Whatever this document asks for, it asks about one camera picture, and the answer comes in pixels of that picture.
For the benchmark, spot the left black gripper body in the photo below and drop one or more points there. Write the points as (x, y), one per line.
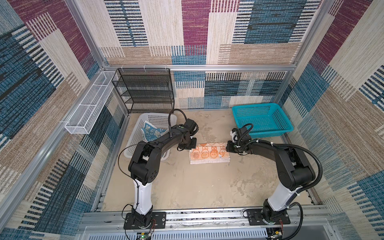
(191, 144)

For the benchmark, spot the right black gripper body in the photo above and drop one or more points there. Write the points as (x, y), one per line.
(233, 147)

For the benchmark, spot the orange bunny pattern towel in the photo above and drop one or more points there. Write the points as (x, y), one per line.
(209, 153)

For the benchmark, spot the white plastic laundry basket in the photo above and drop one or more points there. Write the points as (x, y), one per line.
(159, 120)

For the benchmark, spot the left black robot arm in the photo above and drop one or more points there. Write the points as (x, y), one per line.
(145, 165)

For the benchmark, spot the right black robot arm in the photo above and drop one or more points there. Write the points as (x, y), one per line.
(298, 169)

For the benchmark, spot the blue bunny pattern towel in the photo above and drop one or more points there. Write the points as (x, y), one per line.
(151, 132)

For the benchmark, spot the teal plastic basket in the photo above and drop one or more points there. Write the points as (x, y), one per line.
(264, 120)

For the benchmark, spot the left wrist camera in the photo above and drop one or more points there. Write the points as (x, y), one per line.
(192, 126)

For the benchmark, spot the black wire shelf rack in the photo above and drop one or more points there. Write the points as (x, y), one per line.
(145, 90)

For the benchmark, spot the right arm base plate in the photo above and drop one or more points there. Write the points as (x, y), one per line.
(261, 217)

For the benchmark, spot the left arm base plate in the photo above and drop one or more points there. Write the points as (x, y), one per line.
(135, 221)

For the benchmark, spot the aluminium mounting rail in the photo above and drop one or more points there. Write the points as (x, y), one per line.
(211, 224)

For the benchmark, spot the white wire mesh tray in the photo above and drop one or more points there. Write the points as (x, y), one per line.
(87, 112)

